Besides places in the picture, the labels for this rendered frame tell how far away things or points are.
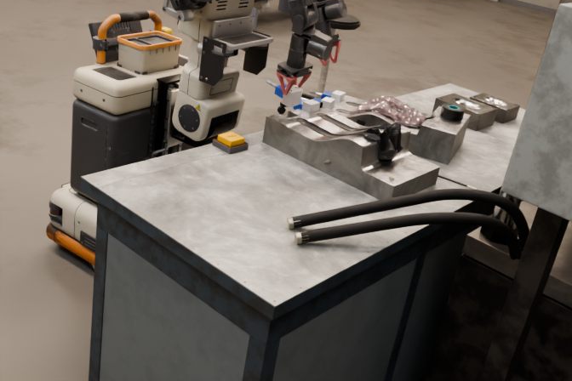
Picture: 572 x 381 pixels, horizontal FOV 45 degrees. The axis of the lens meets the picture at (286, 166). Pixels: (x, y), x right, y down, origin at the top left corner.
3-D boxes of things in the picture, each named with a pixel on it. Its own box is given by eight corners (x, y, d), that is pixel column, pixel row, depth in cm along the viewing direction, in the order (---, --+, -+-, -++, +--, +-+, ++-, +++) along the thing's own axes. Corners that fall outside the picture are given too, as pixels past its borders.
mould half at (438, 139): (310, 123, 247) (316, 93, 242) (335, 106, 269) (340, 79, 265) (448, 165, 231) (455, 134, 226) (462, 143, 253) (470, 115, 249)
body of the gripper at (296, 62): (312, 70, 219) (317, 48, 215) (290, 77, 212) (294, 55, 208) (298, 61, 222) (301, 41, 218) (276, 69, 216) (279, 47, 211)
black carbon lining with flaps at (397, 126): (291, 125, 222) (296, 97, 218) (323, 117, 234) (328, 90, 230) (380, 166, 203) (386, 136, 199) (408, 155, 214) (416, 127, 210)
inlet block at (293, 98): (260, 89, 227) (263, 75, 224) (271, 86, 231) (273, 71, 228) (289, 108, 221) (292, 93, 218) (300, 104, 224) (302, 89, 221)
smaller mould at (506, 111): (466, 110, 292) (469, 96, 289) (480, 105, 301) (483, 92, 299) (502, 123, 282) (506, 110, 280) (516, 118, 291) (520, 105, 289)
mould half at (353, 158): (261, 142, 224) (267, 102, 218) (312, 128, 243) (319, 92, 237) (389, 205, 196) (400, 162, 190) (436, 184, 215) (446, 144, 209)
